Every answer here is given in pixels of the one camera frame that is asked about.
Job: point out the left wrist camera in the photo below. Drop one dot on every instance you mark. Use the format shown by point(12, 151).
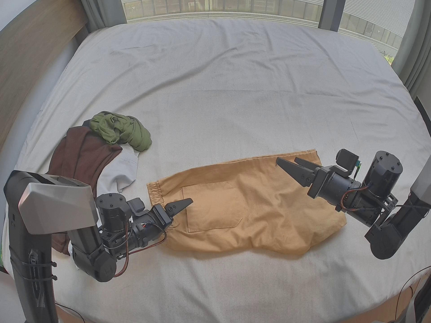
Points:
point(136, 205)

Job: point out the grey-green curtain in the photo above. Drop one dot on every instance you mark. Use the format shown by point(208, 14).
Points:
point(97, 2)
point(417, 29)

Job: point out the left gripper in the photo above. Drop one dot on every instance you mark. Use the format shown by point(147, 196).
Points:
point(148, 230)

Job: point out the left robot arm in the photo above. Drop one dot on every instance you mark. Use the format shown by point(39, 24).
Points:
point(57, 204)

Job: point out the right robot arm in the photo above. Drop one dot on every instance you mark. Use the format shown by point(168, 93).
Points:
point(384, 173)

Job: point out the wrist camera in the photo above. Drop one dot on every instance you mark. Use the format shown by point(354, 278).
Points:
point(136, 205)
point(346, 160)

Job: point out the bed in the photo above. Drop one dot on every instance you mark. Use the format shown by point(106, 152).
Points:
point(235, 62)

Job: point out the pale blue garment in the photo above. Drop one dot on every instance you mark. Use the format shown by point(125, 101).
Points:
point(121, 170)

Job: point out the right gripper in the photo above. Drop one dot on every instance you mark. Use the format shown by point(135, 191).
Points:
point(333, 188)

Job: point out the tan shorts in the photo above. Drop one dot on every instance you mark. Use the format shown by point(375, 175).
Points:
point(262, 207)

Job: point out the brown garment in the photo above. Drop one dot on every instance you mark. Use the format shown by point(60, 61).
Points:
point(80, 156)

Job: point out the green garment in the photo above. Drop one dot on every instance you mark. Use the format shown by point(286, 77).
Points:
point(114, 126)

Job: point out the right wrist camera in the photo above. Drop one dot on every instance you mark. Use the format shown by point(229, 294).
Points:
point(346, 160)

